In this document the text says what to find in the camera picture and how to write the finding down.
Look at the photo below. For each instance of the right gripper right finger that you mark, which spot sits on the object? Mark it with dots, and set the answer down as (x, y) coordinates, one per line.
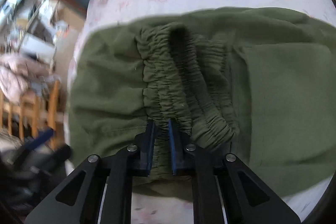
(225, 190)

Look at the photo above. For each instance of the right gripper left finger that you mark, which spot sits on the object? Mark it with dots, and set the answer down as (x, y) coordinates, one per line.
(99, 189)

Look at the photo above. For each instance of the olive green pants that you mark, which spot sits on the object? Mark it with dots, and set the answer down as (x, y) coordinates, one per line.
(256, 82)

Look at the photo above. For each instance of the wooden chair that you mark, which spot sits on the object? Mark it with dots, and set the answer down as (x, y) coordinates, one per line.
(32, 114)

